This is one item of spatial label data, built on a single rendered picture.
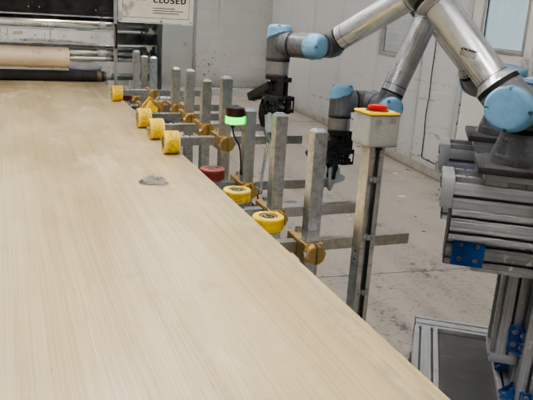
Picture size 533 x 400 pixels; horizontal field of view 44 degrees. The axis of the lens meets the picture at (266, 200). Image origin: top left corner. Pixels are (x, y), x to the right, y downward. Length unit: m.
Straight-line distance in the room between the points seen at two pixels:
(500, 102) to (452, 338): 1.25
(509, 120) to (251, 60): 9.43
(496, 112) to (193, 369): 1.05
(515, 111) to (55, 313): 1.15
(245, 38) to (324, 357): 10.05
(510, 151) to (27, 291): 1.26
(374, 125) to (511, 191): 0.66
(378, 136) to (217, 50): 9.58
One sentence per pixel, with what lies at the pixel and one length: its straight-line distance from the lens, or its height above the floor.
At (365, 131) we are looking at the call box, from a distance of 1.33.
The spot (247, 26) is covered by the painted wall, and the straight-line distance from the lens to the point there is 10.94.
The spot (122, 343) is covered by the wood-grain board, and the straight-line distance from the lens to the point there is 1.05.
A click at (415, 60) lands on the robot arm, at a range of 2.14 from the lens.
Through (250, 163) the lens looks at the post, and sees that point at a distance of 2.07.
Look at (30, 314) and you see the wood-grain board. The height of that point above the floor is 0.90.
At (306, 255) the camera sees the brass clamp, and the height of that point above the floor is 0.82.
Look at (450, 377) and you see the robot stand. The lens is 2.45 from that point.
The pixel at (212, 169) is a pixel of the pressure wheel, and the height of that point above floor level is 0.91.
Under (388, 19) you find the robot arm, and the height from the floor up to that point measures 1.40.
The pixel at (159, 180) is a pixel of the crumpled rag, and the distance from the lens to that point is 1.91.
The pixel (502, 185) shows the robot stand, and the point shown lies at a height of 0.99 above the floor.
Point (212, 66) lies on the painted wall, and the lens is 10.85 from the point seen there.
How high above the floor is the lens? 1.40
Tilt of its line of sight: 16 degrees down
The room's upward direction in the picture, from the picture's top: 4 degrees clockwise
